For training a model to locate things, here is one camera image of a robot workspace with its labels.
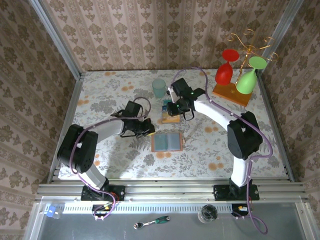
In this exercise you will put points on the green wine glass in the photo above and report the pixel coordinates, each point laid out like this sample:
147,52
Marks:
246,83

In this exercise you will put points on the aluminium side rail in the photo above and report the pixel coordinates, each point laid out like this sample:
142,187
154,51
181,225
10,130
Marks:
67,125
276,125

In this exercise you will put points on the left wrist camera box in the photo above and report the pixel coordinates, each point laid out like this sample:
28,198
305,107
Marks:
133,108

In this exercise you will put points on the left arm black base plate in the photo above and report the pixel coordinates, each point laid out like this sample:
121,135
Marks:
117,193

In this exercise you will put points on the aluminium frame post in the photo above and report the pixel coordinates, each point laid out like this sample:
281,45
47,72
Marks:
55,37
282,32

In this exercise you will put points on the floral tablecloth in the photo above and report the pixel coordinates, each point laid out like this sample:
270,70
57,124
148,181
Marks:
175,165

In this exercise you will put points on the clear glass jar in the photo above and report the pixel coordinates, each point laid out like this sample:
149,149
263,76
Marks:
207,213

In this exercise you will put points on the grey metal shelf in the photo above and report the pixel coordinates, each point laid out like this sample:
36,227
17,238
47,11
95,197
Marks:
175,231

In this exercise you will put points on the black connector block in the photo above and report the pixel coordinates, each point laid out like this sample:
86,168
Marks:
238,209
101,209

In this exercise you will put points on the teal frosted cup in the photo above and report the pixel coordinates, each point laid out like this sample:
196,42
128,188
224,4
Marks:
159,87

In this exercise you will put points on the small blue plastic part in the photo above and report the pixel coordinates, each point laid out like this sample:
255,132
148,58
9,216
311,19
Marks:
52,212

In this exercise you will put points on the red wine glass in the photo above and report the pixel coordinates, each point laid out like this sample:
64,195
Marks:
223,73

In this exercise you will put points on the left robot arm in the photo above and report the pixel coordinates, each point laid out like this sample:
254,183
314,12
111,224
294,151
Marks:
77,147

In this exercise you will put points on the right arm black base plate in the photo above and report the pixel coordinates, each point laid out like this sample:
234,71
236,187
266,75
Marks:
221,192

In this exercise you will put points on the teal credit card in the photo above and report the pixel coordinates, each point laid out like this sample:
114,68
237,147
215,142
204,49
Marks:
167,102

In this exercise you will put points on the aluminium frame rail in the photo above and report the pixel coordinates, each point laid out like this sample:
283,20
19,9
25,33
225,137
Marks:
170,190

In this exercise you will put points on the blue credit card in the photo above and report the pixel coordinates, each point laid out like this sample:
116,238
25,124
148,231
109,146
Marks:
165,109

